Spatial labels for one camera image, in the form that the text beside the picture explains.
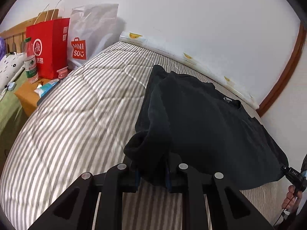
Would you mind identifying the black sweatshirt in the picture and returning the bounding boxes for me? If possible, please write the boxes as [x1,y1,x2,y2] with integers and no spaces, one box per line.
[124,65,288,190]

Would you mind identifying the person's right hand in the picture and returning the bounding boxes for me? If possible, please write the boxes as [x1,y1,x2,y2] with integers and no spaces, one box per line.
[281,185,302,212]

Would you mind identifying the striped quilted mattress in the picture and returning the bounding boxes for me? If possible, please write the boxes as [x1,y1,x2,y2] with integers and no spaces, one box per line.
[1,42,283,229]

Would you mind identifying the smartphone in dark case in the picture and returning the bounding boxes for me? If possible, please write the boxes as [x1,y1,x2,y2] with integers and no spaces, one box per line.
[36,81,61,106]

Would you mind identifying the wooden bedside table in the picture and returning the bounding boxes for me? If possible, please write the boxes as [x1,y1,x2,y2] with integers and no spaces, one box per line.
[14,78,50,117]

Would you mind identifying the blue tissue packet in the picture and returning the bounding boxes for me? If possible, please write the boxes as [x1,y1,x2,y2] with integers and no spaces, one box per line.
[34,79,59,98]

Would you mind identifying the pink plastic cup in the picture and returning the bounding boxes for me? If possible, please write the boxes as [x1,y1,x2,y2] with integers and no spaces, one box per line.
[57,67,68,80]

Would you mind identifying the plastic water bottle green label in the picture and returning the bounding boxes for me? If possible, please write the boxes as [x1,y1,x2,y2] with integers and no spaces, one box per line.
[23,37,39,84]

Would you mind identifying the white patterned pillow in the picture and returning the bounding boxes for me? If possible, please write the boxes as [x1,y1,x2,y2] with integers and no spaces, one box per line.
[0,53,26,92]

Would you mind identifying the rolled white paper poster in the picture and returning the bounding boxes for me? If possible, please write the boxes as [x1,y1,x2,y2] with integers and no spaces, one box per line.
[119,31,259,110]

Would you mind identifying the red paper shopping bag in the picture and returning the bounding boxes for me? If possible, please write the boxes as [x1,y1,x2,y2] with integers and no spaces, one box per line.
[26,18,70,80]

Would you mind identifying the wooden headboard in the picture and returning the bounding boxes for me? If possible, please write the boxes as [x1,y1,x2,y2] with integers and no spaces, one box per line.
[1,8,59,53]

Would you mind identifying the white Miniso plastic bag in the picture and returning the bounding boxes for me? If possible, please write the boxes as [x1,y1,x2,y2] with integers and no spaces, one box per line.
[67,4,119,70]

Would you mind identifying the brown wooden door frame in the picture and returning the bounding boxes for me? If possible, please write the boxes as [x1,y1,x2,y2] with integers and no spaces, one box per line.
[257,22,306,117]

